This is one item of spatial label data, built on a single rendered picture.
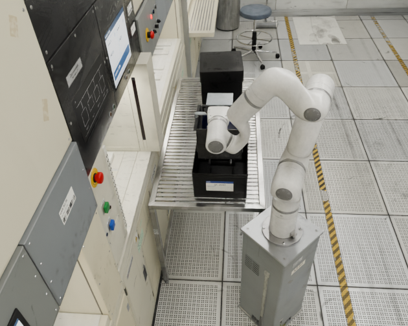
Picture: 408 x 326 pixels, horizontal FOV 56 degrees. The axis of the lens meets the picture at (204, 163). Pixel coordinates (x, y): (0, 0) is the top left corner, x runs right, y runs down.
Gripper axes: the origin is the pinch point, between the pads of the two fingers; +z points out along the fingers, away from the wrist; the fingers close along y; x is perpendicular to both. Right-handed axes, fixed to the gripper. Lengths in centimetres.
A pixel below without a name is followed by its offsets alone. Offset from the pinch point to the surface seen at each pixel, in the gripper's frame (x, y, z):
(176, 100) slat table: -49, -35, 77
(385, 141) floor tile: -126, 139, 130
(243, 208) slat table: -49, 12, -20
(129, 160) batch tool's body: -38, -50, 2
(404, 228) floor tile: -126, 127, 32
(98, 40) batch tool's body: 45, -38, -30
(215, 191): -43.9, -2.1, -14.1
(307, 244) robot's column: -49, 41, -41
